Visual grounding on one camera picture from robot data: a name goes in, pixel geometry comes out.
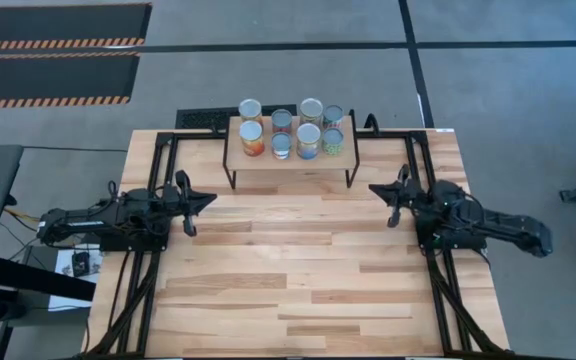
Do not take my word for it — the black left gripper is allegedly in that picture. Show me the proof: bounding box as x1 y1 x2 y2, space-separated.
162 170 218 237

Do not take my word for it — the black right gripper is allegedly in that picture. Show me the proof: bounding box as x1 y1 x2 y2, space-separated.
368 164 432 229

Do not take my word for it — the small green peas can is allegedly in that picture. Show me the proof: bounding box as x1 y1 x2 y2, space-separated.
321 127 346 157

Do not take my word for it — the tall red corn can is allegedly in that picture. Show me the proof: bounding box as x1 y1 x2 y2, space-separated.
238 119 266 158

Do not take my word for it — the small pink and teal can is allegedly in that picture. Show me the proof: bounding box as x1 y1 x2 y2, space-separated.
322 104 345 131

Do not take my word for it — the small white-label can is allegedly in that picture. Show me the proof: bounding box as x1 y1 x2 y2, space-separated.
270 131 294 161

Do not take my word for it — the tall orange-red can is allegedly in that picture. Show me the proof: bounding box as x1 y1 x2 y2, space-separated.
238 97 264 124

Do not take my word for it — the small can labelled orange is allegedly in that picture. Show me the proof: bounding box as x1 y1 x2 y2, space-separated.
271 108 294 135

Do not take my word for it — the tall blue peaches can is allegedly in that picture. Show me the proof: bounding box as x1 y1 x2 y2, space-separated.
298 97 325 126

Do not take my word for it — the black-framed wooden shelf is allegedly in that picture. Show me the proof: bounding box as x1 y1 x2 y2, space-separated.
221 108 361 190

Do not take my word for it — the black perforated floor mat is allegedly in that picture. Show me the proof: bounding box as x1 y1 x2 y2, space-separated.
175 103 299 132

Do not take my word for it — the small black device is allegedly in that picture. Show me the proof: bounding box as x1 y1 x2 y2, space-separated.
71 251 92 278

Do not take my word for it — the white paper sheet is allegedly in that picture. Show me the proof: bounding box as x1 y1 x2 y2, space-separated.
47 243 103 311

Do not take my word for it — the black desk beam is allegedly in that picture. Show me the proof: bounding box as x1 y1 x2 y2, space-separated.
0 253 97 303

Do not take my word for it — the black hazard-striped floor mat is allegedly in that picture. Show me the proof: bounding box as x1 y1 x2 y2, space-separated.
0 2 153 52
0 52 142 110

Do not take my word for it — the black aluminium table frame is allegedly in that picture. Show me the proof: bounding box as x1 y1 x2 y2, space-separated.
85 128 514 359

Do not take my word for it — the black cable loop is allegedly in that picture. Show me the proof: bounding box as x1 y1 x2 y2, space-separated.
364 113 382 139

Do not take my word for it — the yellow cable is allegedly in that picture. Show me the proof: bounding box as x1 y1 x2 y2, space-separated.
3 207 44 226

